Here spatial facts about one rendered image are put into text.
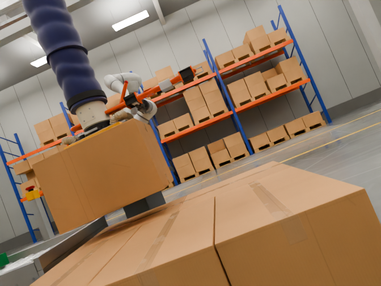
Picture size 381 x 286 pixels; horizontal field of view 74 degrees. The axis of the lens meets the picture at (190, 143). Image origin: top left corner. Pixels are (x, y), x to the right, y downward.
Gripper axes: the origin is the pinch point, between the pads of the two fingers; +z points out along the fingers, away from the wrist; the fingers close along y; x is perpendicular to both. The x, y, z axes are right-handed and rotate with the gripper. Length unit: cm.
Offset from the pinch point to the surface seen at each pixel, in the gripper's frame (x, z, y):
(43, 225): 120, -48, 49
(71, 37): 18.5, 7.1, -45.8
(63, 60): 26.3, 10.4, -34.0
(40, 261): 62, 34, 61
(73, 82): 25.2, 11.3, -19.7
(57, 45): 26, 12, -42
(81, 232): 62, -3, 60
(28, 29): 134, -164, -190
